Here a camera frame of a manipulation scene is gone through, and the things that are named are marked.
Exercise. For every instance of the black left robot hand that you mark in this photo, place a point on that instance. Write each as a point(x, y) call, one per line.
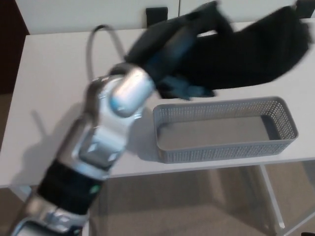
point(162, 49)

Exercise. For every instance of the black fabric pencil case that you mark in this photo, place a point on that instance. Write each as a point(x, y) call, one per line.
point(246, 61)

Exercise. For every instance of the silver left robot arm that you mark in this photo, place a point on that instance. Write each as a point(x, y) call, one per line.
point(105, 127)

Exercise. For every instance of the white cabinet row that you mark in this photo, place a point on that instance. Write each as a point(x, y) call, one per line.
point(73, 14)

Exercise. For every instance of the grey perforated plastic basket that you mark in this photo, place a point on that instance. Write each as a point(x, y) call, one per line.
point(221, 152)

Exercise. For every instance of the dark brown door panel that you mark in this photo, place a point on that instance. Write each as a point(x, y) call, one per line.
point(9, 49)

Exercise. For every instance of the black rectangular bracket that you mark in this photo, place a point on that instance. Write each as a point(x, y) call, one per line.
point(157, 14)
point(300, 3)

